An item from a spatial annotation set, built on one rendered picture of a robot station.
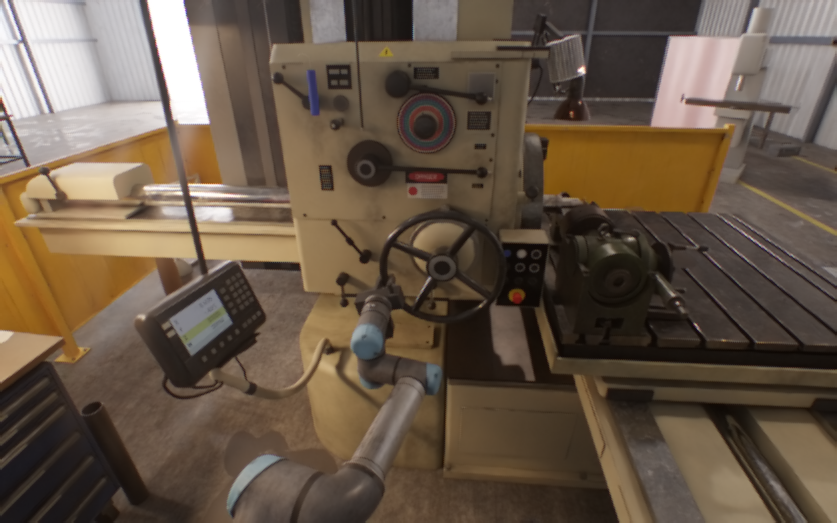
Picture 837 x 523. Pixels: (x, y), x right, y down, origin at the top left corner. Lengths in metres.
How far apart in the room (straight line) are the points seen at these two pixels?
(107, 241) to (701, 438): 2.54
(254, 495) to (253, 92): 1.74
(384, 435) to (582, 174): 3.40
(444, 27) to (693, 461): 1.81
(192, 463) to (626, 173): 3.79
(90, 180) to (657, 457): 2.39
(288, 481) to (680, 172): 3.97
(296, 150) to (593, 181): 3.07
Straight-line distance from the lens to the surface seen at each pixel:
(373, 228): 1.46
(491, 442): 2.14
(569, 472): 2.36
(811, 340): 1.93
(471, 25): 1.97
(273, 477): 0.86
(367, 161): 1.30
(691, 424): 1.82
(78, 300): 3.74
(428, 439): 2.15
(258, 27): 2.15
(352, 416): 2.11
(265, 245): 1.96
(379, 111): 1.34
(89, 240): 2.45
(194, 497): 2.49
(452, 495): 2.25
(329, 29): 2.04
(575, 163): 3.98
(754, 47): 7.26
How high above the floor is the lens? 1.89
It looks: 28 degrees down
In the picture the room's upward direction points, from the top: 1 degrees counter-clockwise
